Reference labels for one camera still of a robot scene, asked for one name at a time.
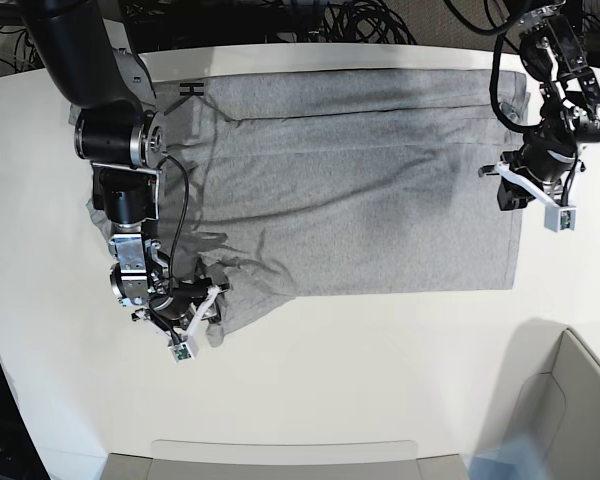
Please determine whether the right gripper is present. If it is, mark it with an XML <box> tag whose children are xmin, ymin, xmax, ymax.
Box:
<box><xmin>148</xmin><ymin>279</ymin><xmax>228</xmax><ymax>340</ymax></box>

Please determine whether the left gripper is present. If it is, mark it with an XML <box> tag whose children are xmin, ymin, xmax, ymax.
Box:
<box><xmin>497</xmin><ymin>178</ymin><xmax>535</xmax><ymax>211</ymax></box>

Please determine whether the grey T-shirt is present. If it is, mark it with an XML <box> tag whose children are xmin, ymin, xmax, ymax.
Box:
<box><xmin>68</xmin><ymin>68</ymin><xmax>532</xmax><ymax>349</ymax></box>

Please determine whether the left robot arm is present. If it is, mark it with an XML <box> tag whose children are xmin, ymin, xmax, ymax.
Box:
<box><xmin>489</xmin><ymin>1</ymin><xmax>600</xmax><ymax>211</ymax></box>

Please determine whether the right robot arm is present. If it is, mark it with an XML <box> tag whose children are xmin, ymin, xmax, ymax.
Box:
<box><xmin>18</xmin><ymin>1</ymin><xmax>226</xmax><ymax>347</ymax></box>

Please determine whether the grey chair at bottom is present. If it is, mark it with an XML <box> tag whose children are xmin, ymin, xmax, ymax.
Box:
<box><xmin>101</xmin><ymin>440</ymin><xmax>469</xmax><ymax>479</ymax></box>

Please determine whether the blue blurred object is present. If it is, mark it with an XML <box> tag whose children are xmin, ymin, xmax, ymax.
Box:
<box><xmin>465</xmin><ymin>434</ymin><xmax>552</xmax><ymax>480</ymax></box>

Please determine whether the black cable bundle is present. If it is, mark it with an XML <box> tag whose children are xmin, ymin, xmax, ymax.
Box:
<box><xmin>319</xmin><ymin>0</ymin><xmax>419</xmax><ymax>47</ymax></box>

